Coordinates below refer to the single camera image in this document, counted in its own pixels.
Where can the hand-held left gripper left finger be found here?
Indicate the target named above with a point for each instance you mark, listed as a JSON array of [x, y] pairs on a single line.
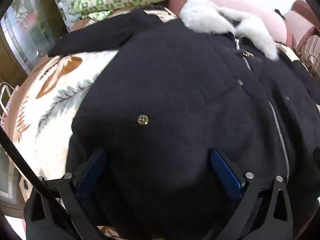
[[90, 176]]

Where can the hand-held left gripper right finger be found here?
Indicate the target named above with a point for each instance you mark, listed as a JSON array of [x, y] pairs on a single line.
[[226, 173]]

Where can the black coat with fur collar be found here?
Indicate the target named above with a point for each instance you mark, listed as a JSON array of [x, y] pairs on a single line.
[[175, 85]]

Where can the leaf print bed sheet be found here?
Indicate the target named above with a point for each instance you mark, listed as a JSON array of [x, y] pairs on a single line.
[[50, 120]]

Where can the beige striped cushion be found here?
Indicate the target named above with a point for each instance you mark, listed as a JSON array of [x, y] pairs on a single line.
[[312, 52]]

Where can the glass panel door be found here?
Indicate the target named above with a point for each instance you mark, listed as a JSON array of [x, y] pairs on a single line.
[[22, 32]]

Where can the small pink pillow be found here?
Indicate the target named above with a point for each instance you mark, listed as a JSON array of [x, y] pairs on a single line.
[[298, 23]]

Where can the large pink quilt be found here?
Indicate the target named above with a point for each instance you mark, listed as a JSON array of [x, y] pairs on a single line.
[[250, 7]]

